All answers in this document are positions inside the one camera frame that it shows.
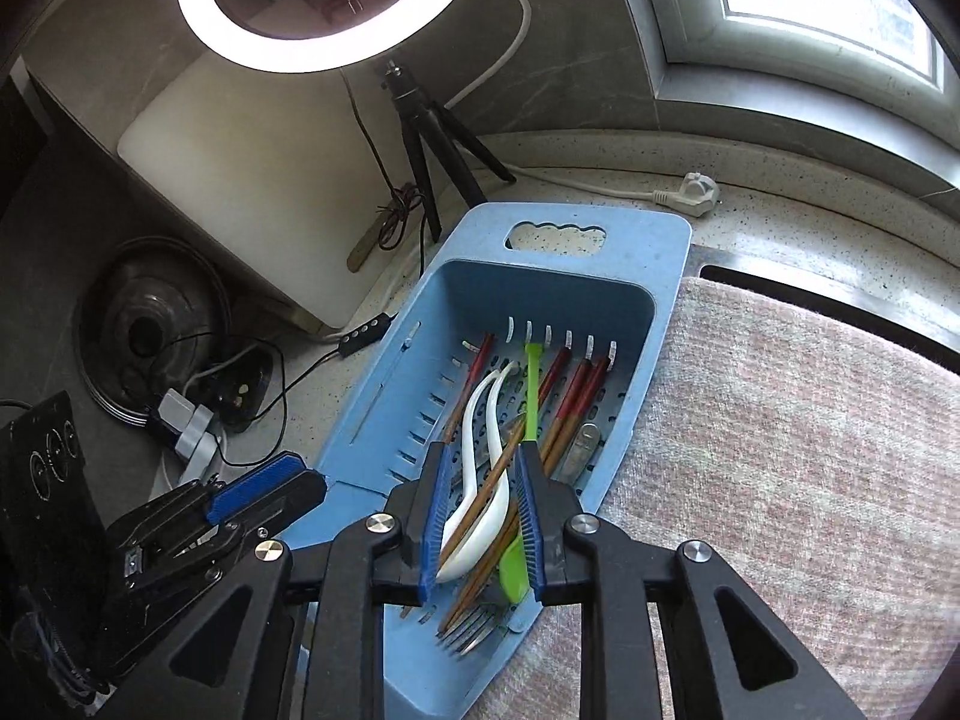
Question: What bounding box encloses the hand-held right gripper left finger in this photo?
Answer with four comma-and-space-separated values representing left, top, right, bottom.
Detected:
97, 441, 457, 720

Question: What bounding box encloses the blue slotted basket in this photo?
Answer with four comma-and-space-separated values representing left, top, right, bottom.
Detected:
277, 202, 692, 720

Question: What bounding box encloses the white power plug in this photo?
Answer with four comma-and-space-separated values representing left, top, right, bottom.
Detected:
651, 171, 722, 220

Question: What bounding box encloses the metal fork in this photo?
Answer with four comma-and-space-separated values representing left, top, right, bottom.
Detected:
433, 422, 605, 659

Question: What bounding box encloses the grey plug adapter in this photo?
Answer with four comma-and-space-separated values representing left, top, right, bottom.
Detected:
146, 388, 226, 482

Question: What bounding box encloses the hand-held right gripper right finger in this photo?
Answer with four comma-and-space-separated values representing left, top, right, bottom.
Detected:
512, 442, 867, 720

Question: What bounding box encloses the black power socket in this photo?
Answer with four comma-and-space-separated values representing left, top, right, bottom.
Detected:
184, 345, 276, 434

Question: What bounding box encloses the white cutting board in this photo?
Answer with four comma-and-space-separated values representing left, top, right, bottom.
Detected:
116, 52, 445, 331

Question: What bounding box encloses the black cable with inline controller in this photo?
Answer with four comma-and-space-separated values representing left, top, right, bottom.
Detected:
259, 71, 425, 421

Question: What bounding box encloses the pink plaid cloth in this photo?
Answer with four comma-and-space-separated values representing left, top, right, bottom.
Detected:
450, 277, 960, 720

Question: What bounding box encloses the black electronic box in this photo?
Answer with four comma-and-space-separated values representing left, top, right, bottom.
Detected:
0, 388, 110, 691

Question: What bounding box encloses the red-tipped bamboo chopstick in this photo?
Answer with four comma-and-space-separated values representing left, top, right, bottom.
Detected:
442, 334, 496, 443
541, 358, 595, 475
437, 420, 530, 569
551, 356, 612, 477
437, 499, 522, 635
534, 347, 571, 421

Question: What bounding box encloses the white power cable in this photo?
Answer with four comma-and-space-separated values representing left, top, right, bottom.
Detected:
448, 0, 665, 203

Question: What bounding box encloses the white ceramic spoon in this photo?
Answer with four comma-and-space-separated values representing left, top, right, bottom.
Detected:
480, 361, 526, 535
435, 369, 492, 584

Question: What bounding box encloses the green plastic spoon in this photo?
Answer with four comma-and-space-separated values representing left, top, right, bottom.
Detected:
497, 343, 545, 603

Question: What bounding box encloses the tan flat handle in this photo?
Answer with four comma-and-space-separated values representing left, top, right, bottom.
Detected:
346, 211, 385, 269

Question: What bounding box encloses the black tripod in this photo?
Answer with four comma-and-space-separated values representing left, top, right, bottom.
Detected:
375, 60, 518, 242

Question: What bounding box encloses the ring light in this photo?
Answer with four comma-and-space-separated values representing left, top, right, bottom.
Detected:
175, 0, 488, 76

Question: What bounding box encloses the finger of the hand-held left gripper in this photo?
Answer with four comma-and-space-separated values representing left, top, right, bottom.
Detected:
204, 452, 307, 524
221, 469, 329, 539

